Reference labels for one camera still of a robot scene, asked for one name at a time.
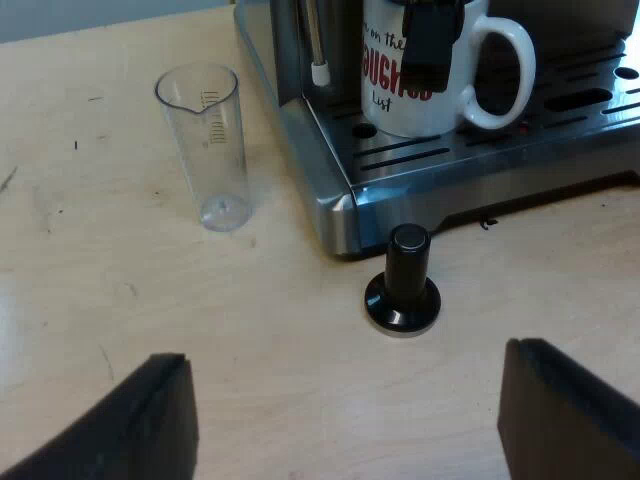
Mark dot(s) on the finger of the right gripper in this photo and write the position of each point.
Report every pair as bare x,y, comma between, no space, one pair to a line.
430,45

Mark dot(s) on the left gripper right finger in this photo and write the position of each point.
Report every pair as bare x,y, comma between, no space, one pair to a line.
565,420

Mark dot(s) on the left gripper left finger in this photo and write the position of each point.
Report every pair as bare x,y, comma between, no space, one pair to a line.
130,430

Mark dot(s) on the white mug with red and black print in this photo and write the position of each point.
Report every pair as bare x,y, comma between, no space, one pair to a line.
475,65

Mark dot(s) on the steel espresso machine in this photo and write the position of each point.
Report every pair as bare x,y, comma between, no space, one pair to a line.
400,170

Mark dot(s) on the small black tamper with knob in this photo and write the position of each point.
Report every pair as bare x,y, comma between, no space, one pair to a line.
404,285

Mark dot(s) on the clear measuring glass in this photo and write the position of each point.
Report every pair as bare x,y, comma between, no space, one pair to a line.
210,145

